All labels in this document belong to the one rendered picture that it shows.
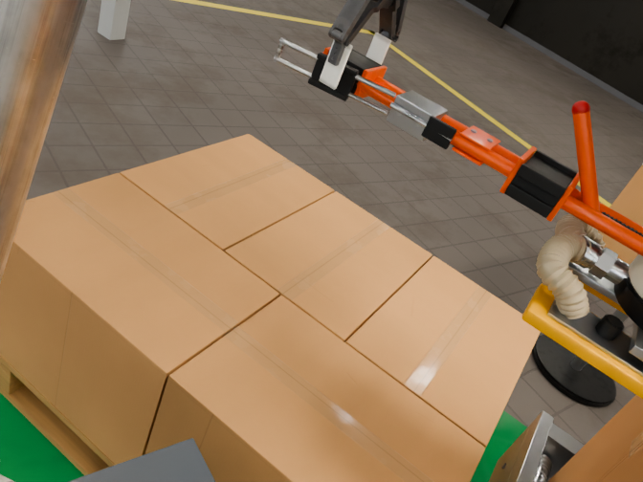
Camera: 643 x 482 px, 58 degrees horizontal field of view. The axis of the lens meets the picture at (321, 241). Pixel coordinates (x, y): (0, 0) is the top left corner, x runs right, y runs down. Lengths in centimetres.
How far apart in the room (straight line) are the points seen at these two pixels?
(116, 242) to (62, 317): 22
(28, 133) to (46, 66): 4
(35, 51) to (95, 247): 113
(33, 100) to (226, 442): 93
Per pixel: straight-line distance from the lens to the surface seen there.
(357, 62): 96
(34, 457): 174
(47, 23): 35
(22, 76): 35
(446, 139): 89
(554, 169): 93
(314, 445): 121
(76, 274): 138
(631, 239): 89
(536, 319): 83
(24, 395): 182
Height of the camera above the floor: 147
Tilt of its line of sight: 33 degrees down
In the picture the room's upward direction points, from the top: 24 degrees clockwise
